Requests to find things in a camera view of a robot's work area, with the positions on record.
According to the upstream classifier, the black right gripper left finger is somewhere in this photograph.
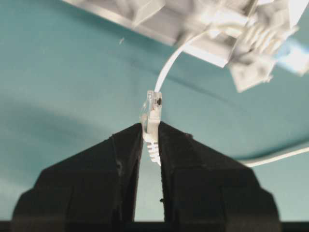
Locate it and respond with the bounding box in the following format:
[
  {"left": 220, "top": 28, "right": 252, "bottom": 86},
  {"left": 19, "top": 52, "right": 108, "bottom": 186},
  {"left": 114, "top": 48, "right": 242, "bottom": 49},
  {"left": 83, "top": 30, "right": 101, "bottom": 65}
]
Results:
[{"left": 12, "top": 123, "right": 142, "bottom": 232}]

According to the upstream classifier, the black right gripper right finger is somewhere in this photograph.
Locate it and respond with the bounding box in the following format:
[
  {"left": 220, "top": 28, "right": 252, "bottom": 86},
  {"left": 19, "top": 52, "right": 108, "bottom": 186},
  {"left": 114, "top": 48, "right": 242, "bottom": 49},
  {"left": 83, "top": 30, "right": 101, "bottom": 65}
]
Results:
[{"left": 158, "top": 122, "right": 281, "bottom": 232}]

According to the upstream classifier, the white ethernet cable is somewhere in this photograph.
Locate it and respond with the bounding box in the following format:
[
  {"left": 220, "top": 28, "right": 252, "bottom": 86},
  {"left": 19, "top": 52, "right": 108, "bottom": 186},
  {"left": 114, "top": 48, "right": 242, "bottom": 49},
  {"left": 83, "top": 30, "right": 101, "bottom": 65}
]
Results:
[{"left": 139, "top": 29, "right": 309, "bottom": 168}]

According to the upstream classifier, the aluminium extrusion square frame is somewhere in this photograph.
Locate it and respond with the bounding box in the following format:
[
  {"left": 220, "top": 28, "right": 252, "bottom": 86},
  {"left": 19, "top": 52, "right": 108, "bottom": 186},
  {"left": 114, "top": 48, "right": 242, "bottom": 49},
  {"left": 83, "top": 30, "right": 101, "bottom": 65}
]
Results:
[{"left": 70, "top": 0, "right": 309, "bottom": 92}]

